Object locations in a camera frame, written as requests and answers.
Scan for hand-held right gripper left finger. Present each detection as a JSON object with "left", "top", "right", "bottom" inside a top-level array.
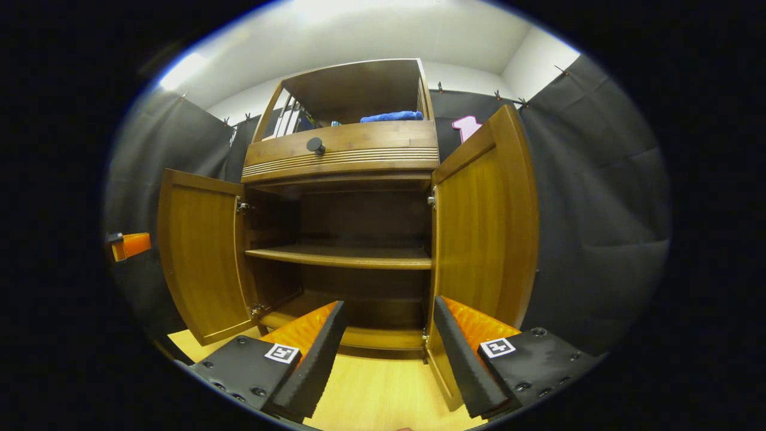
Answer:
[{"left": 189, "top": 301, "right": 349, "bottom": 423}]

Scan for wooden inner shelf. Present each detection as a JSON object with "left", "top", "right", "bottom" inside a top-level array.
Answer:
[{"left": 245, "top": 244, "right": 433, "bottom": 270}]

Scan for wooden shoe cabinet door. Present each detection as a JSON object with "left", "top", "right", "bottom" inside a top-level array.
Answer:
[
  {"left": 426, "top": 105, "right": 540, "bottom": 412},
  {"left": 157, "top": 169, "right": 259, "bottom": 347}
]

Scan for wooden cabinet drawer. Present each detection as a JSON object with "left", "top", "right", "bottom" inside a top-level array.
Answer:
[{"left": 241, "top": 120, "right": 440, "bottom": 184}]

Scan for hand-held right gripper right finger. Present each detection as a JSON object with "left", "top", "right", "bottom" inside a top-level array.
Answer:
[{"left": 432, "top": 296, "right": 602, "bottom": 421}]

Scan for black backdrop cloth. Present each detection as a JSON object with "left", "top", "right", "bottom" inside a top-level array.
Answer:
[{"left": 105, "top": 54, "right": 671, "bottom": 357}]

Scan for blue folded towel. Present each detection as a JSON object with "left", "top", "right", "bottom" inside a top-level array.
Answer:
[{"left": 360, "top": 111, "right": 424, "bottom": 124}]

